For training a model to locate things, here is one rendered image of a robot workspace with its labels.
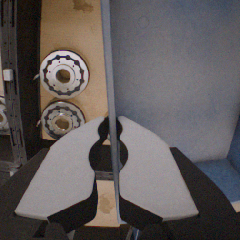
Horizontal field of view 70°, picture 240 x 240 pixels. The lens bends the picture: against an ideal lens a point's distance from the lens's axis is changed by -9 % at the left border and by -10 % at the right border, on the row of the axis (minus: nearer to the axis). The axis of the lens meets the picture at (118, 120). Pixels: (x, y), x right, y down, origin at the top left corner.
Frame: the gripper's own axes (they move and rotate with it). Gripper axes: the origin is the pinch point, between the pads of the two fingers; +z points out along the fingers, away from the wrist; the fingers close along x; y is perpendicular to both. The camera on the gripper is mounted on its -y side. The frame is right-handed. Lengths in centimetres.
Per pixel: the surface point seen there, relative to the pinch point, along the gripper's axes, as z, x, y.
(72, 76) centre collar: 25.1, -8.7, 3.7
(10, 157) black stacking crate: 19.3, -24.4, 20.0
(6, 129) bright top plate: 24.8, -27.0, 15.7
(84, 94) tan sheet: 29.0, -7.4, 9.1
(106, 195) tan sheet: 29, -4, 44
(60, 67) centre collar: 25.0, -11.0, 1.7
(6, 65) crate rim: 18.2, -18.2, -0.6
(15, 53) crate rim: 18.3, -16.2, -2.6
